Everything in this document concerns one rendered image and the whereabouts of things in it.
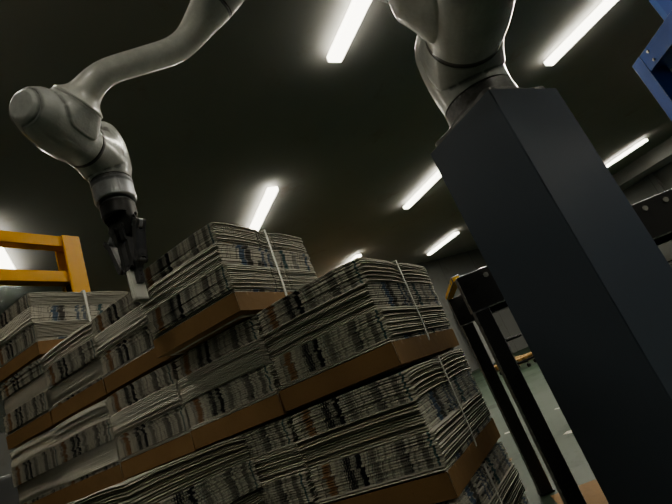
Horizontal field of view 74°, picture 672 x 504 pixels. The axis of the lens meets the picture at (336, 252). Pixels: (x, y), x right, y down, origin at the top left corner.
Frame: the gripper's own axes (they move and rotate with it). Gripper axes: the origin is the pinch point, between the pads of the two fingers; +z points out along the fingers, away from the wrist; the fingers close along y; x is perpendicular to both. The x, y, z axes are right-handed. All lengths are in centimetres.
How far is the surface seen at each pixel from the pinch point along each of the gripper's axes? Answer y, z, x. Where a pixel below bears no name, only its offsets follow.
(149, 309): 12.2, 0.6, -11.3
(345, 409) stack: -27, 39, -17
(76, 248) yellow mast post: 127, -81, -70
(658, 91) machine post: -142, -39, -197
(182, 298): 0.5, 3.0, -11.4
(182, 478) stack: -2.2, 39.6, 2.6
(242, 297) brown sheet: -14.6, 9.5, -13.8
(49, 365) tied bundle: 69, -5, -16
